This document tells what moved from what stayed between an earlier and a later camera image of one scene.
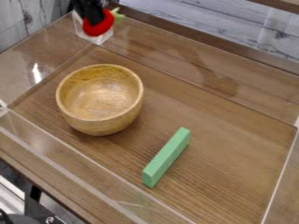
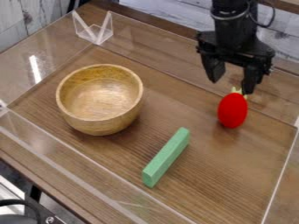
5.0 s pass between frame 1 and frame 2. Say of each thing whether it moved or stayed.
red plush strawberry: moved
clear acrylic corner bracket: stayed
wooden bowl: stayed
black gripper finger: moved
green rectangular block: stayed
